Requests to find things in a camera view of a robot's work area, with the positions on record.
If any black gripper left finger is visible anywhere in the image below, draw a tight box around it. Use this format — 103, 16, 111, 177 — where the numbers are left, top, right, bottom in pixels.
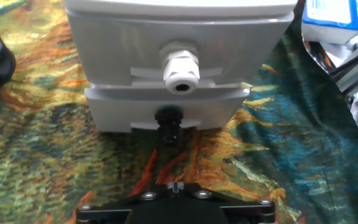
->
75, 182, 177, 224

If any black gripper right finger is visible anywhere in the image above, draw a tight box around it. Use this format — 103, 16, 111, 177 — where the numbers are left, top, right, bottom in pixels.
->
176, 182, 276, 224

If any white drawer with black knob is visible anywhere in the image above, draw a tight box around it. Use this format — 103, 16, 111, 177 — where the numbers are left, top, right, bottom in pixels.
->
84, 82, 250, 134

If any black drawer knob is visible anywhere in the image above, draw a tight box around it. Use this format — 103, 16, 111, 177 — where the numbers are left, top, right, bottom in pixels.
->
154, 105, 185, 147

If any white drawer knob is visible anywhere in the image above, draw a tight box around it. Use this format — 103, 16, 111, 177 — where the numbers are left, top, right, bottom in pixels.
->
158, 40, 201, 95

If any sunflower painting print cloth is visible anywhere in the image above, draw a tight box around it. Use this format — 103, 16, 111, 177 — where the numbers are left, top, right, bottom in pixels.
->
0, 0, 358, 224

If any blue and white box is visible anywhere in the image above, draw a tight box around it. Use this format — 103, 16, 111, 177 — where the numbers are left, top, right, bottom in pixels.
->
301, 0, 358, 45

